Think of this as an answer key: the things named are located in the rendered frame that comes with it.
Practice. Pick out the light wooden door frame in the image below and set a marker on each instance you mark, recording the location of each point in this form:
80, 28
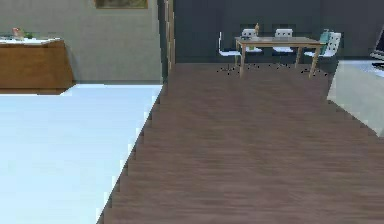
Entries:
170, 35

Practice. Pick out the pink and green small plant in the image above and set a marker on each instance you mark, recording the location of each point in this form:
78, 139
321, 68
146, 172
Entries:
20, 33

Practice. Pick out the dark laptop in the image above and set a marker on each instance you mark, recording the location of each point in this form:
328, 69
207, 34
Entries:
379, 46

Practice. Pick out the white dining chair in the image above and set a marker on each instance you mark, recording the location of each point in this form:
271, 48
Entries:
283, 33
249, 33
226, 52
332, 45

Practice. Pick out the small tan bottle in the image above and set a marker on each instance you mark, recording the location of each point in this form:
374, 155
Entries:
256, 29

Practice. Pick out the teal bag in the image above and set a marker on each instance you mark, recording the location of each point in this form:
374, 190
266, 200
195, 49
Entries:
324, 36

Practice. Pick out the framed wall picture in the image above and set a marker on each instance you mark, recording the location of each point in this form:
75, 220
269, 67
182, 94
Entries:
120, 3

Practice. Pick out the brown wooden counter cabinet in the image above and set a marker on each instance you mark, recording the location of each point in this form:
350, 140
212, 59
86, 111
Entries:
33, 65

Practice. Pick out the light wooden dining table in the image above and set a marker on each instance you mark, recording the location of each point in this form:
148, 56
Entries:
276, 42

